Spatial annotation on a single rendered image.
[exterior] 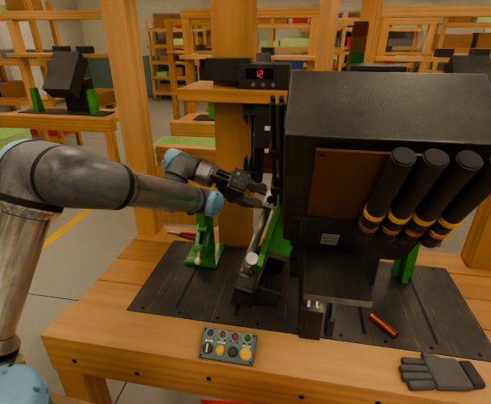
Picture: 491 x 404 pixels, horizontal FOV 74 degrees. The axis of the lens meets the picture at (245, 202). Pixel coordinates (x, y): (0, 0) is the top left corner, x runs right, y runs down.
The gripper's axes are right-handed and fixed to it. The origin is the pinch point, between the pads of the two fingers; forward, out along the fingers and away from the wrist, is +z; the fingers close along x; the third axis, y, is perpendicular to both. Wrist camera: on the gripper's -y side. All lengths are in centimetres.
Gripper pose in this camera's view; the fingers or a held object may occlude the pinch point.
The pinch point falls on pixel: (267, 201)
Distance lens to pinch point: 105.8
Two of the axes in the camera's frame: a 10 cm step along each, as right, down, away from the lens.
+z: 9.3, 3.7, 0.2
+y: 1.5, -3.4, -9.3
